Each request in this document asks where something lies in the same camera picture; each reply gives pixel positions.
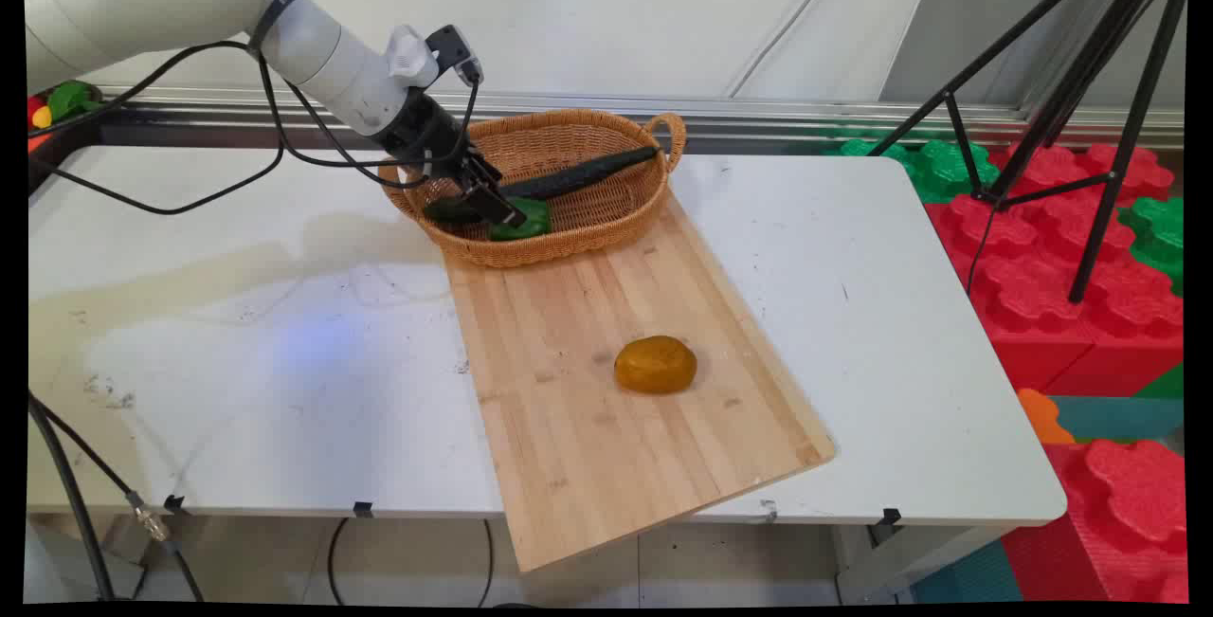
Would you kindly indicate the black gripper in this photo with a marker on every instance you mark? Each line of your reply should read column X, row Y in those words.
column 425, row 136

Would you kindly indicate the brown toy potato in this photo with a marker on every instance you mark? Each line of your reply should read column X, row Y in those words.
column 656, row 366

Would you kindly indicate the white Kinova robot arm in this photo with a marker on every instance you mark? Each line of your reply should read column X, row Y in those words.
column 142, row 1

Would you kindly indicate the dark green toy vegetable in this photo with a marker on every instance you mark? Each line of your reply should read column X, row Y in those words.
column 443, row 211

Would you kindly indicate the green toy pepper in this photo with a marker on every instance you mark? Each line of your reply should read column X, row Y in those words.
column 533, row 219

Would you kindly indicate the woven wicker basket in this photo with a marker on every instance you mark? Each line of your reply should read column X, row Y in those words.
column 569, row 240

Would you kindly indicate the dark green toy cucumber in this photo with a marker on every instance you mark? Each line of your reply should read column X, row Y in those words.
column 588, row 173

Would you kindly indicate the bamboo cutting board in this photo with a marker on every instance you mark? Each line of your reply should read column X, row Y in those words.
column 588, row 465

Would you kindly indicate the green toy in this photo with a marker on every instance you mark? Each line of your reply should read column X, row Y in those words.
column 71, row 99

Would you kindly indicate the green foam block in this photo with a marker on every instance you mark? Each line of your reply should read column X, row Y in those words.
column 933, row 167
column 1158, row 233

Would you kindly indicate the yellow toy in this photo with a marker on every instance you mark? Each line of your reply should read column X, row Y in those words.
column 42, row 117

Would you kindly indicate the white table leg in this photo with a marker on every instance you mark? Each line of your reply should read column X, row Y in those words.
column 900, row 560

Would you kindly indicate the large red foam block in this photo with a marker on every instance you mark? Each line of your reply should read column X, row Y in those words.
column 1033, row 295

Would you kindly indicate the orange foam piece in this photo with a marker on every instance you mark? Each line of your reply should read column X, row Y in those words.
column 1041, row 416

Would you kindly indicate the black tripod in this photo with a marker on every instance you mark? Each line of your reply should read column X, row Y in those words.
column 1104, row 77

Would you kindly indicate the teal foam mat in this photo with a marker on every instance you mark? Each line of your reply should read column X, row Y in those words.
column 1118, row 418

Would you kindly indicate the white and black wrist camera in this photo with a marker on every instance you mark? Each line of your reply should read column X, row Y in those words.
column 426, row 53

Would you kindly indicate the aluminium wall rail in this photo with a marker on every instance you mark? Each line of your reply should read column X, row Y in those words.
column 758, row 112

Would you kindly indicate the black metal frame bar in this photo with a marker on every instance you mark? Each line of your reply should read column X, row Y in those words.
column 57, row 148

